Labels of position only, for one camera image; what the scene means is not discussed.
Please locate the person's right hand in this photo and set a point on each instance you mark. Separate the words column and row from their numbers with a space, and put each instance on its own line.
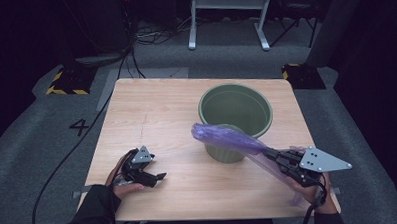
column 311, row 194

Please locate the grey metal table bracket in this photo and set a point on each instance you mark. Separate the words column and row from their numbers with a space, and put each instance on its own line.
column 80, row 191
column 336, row 189

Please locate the black yellow striped base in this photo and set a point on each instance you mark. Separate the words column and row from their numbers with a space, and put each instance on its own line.
column 303, row 77
column 72, row 81

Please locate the purple plastic bag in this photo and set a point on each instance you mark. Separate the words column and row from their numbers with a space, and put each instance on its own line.
column 227, row 137

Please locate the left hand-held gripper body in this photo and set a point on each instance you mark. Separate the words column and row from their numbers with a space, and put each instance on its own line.
column 142, row 156

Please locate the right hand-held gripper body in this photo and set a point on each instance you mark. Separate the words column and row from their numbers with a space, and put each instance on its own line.
column 316, row 161

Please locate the green plastic trash bin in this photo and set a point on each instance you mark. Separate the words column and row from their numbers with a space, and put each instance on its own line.
column 236, row 109

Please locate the black tripod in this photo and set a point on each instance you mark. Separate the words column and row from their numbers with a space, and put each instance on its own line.
column 293, row 25

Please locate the white metal stand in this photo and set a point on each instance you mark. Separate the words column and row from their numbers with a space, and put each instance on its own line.
column 227, row 1

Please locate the person's left hand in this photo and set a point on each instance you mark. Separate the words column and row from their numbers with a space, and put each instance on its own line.
column 127, row 190

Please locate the grey pillar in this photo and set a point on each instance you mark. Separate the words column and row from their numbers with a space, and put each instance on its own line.
column 333, row 24

